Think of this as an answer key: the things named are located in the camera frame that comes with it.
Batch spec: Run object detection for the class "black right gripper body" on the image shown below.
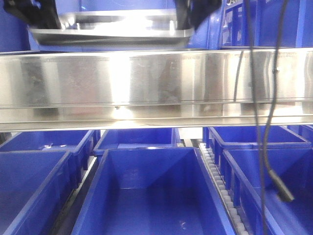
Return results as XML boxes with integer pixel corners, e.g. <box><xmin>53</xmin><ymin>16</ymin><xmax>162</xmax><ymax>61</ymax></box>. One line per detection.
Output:
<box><xmin>175</xmin><ymin>0</ymin><xmax>222</xmax><ymax>28</ymax></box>

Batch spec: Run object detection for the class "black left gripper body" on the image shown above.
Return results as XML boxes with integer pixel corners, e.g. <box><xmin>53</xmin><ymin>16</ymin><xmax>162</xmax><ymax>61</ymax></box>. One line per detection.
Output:
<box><xmin>3</xmin><ymin>0</ymin><xmax>61</xmax><ymax>29</ymax></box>

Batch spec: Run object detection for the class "silver metal tray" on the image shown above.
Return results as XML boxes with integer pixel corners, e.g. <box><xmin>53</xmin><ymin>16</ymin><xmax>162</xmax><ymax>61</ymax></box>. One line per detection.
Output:
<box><xmin>29</xmin><ymin>28</ymin><xmax>194</xmax><ymax>47</ymax></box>
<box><xmin>57</xmin><ymin>9</ymin><xmax>179</xmax><ymax>31</ymax></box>

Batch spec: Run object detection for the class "large blue bin right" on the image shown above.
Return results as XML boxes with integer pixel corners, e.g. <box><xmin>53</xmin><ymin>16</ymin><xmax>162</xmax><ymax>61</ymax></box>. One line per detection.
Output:
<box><xmin>221</xmin><ymin>0</ymin><xmax>313</xmax><ymax>47</ymax></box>

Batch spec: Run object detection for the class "blue bin lower centre back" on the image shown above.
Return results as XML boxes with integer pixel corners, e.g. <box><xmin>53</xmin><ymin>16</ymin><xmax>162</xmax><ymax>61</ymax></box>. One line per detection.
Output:
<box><xmin>93</xmin><ymin>128</ymin><xmax>180</xmax><ymax>157</ymax></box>

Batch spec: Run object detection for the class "small blue bin lower left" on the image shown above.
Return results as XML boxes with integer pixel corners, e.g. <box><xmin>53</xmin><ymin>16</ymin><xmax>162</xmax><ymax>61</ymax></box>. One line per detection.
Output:
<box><xmin>0</xmin><ymin>130</ymin><xmax>101</xmax><ymax>170</ymax></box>

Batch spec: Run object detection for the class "blue bin lower right back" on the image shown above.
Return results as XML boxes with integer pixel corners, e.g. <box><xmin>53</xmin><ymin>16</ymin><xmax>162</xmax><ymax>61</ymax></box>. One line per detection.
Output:
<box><xmin>203</xmin><ymin>125</ymin><xmax>312</xmax><ymax>152</ymax></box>

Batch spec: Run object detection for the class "blue bin lower left front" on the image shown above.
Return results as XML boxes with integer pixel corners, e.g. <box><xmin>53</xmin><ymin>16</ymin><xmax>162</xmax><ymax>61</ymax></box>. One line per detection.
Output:
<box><xmin>0</xmin><ymin>151</ymin><xmax>76</xmax><ymax>235</ymax></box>

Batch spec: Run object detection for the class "blue bin lower centre front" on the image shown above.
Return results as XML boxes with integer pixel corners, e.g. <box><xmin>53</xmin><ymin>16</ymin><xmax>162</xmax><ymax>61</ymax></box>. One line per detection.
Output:
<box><xmin>72</xmin><ymin>147</ymin><xmax>235</xmax><ymax>235</ymax></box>

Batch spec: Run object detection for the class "lower roller track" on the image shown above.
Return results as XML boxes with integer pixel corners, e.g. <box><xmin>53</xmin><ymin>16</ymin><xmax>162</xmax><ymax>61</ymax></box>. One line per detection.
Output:
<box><xmin>199</xmin><ymin>142</ymin><xmax>249</xmax><ymax>235</ymax></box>

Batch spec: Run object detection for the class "blue bin lower right front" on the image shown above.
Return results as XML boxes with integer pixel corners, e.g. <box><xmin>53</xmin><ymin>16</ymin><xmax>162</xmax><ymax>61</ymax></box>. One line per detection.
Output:
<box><xmin>223</xmin><ymin>148</ymin><xmax>313</xmax><ymax>235</ymax></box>

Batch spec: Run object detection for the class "steel shelf front rail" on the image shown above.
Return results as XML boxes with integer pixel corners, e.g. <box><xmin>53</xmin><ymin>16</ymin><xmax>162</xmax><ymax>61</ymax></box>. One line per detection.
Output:
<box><xmin>0</xmin><ymin>48</ymin><xmax>313</xmax><ymax>132</ymax></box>

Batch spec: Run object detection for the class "black hanging cable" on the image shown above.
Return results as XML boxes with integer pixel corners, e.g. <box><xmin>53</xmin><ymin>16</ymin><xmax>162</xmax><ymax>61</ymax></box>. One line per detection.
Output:
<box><xmin>233</xmin><ymin>0</ymin><xmax>295</xmax><ymax>235</ymax></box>

